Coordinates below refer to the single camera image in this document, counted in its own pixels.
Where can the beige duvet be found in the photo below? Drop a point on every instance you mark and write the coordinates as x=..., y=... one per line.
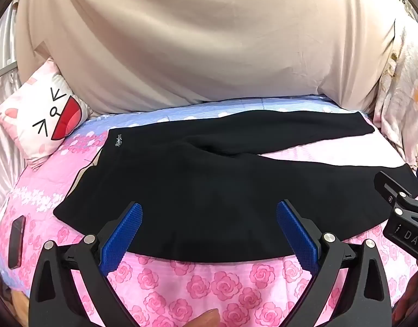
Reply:
x=195, y=41

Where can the dark smartphone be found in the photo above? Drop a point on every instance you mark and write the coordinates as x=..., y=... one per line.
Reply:
x=17, y=242

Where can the person's right hand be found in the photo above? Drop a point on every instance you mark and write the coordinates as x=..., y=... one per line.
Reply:
x=408, y=303

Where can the silver satin curtain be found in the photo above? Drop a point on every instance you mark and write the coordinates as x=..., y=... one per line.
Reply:
x=1, y=150

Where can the metal rail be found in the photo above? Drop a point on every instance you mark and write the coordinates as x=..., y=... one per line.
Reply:
x=4, y=70

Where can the pink rose bed sheet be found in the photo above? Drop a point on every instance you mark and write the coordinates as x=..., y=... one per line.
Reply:
x=212, y=289

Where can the cream floral cloth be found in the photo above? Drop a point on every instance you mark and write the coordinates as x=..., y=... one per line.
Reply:
x=403, y=102

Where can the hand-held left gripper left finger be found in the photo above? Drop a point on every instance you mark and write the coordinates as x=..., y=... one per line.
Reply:
x=122, y=236

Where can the cartoon cat face pillow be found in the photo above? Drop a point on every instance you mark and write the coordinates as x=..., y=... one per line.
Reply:
x=35, y=109

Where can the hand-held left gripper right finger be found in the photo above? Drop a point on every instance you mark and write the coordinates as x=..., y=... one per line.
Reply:
x=297, y=236

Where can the black pants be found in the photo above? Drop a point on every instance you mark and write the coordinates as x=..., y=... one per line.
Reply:
x=195, y=184

